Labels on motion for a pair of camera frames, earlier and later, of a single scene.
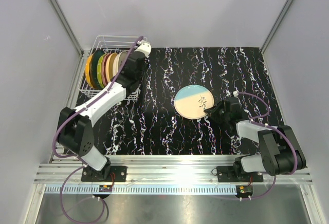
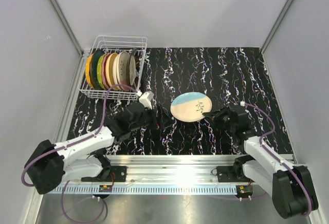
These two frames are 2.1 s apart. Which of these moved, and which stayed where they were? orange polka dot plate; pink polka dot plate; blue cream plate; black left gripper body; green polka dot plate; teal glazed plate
Moved: blue cream plate; black left gripper body
Stayed: orange polka dot plate; pink polka dot plate; green polka dot plate; teal glazed plate
